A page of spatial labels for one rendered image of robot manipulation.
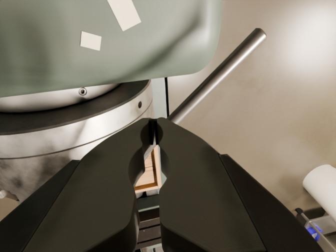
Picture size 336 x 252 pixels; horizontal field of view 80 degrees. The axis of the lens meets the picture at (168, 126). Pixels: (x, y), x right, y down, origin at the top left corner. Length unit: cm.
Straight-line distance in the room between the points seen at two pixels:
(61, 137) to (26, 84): 7
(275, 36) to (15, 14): 178
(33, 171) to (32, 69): 13
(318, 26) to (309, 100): 68
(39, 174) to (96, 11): 21
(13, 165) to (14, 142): 4
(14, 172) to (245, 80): 171
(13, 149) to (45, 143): 4
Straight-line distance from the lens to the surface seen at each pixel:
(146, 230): 91
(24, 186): 33
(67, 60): 21
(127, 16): 20
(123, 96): 30
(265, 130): 225
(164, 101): 102
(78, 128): 26
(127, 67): 22
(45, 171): 30
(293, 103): 227
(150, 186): 82
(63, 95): 30
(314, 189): 315
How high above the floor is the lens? 146
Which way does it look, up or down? 57 degrees down
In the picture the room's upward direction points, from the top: 156 degrees clockwise
